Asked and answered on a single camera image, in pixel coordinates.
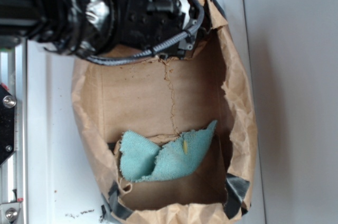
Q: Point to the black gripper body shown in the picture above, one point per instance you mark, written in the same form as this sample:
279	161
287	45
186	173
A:
167	28

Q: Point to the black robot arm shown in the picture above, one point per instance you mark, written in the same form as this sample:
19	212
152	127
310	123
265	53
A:
104	32

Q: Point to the brown paper bag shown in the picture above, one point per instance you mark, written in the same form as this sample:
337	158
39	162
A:
159	100

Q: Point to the teal cloth rag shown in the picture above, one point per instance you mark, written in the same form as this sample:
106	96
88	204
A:
144	161

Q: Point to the white plastic tray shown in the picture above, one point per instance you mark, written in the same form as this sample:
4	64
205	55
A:
60	184

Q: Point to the aluminium frame rail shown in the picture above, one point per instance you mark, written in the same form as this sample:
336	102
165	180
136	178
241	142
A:
14	170

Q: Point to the black mounting bracket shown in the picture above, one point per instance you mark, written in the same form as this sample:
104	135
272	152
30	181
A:
7	124

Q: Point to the silver corner bracket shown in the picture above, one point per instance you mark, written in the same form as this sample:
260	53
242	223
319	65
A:
10	212

